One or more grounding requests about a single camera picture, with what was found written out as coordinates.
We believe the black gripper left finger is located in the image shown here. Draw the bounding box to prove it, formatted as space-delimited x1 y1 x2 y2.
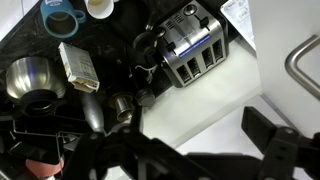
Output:
63 106 214 180

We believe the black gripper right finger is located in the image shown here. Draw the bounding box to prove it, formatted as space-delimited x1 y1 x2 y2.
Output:
241 106 320 180

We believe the steel cupboard door handle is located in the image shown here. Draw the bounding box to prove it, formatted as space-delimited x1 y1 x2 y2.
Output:
284 34 320 101

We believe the white cupboard door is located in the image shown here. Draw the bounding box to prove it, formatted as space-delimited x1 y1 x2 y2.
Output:
248 0 320 139

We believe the silver metal water bottle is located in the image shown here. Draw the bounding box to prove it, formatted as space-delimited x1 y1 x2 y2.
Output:
79 91 107 134

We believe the pink bowl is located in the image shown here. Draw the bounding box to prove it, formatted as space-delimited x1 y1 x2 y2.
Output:
24 156 64 179

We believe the dark lidded jar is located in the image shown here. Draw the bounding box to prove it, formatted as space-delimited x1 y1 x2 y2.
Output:
134 88 157 108

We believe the white paper carton box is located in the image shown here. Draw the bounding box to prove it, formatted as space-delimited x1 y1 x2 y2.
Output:
58 41 101 94

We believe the wide steel carafe black rim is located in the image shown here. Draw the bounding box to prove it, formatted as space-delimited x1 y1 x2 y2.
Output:
5 55 68 117

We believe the black gooseneck kettle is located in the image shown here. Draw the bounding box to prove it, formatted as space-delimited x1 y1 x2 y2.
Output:
111 6 168 68

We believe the steel four-slot toaster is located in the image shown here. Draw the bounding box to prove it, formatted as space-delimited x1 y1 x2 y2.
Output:
156 0 229 89

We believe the white ceramic mug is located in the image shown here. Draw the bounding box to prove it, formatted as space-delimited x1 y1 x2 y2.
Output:
83 0 115 20

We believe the small framed whiteboard sign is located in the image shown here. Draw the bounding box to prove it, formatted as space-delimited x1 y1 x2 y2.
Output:
219 0 258 51

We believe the teal insulated mug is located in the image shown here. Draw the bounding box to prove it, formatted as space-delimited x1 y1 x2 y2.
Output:
39 0 87 39

